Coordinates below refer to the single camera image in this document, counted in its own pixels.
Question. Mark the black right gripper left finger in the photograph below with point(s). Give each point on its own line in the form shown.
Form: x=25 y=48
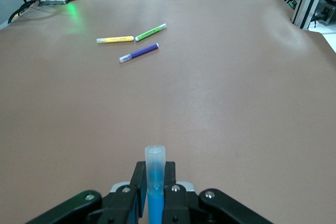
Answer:
x=118 y=208

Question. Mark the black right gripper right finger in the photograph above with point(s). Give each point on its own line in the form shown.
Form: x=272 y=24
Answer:
x=183 y=208

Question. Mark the blue marker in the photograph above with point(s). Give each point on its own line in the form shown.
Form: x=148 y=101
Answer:
x=156 y=203

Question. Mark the brown table mat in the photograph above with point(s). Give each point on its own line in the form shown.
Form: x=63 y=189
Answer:
x=183 y=98

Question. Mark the purple marker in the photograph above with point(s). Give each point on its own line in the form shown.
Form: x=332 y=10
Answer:
x=141 y=51

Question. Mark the yellow marker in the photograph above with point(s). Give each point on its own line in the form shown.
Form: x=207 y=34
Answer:
x=115 y=39

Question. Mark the green marker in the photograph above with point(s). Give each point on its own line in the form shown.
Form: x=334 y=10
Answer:
x=151 y=32

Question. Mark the green terminal connector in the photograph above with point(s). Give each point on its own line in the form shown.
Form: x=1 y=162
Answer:
x=292 y=4

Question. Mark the black electronics box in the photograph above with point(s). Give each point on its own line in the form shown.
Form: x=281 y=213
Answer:
x=326 y=9

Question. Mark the aluminium camera mount post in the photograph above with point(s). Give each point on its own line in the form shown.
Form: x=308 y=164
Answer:
x=309 y=1

